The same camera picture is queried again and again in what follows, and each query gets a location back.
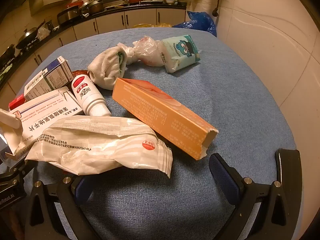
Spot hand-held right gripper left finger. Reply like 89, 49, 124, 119
25, 174, 88, 240

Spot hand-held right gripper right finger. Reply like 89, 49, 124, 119
209, 149, 312, 240

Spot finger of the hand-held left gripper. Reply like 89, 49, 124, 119
0, 159, 35, 180

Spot white striped plastic wrapper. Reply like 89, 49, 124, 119
25, 115, 174, 179

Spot large white medicine box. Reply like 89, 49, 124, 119
0, 86, 84, 157

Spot red and white paper packet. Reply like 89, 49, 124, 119
8, 94, 26, 111

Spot long orange carton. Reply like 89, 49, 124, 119
112, 77, 218, 161

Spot white bottle with red label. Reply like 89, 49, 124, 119
71, 74, 112, 117

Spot blue and white medicine box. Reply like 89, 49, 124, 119
24, 56, 74, 102

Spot white sock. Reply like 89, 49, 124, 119
87, 44, 128, 90

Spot tissue pack with blue cartoon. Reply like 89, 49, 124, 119
162, 34, 202, 74

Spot small white plastic bag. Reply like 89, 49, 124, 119
117, 43, 137, 65

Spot clear plastic bag red print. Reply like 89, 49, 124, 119
132, 36, 168, 67

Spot blue tablecloth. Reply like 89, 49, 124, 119
15, 27, 298, 240

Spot black frying pan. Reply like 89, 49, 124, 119
0, 44, 17, 63

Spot wok with steel lid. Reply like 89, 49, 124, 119
15, 27, 40, 49

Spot blue plastic bag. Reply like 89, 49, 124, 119
172, 11, 217, 37

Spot silver electric cooker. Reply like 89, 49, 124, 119
57, 6, 82, 25

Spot yellow plastic bag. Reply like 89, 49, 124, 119
132, 23, 173, 28

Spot stacked steel pots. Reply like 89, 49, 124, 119
80, 0, 104, 15

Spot black kitchen countertop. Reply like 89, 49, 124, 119
0, 1, 188, 85

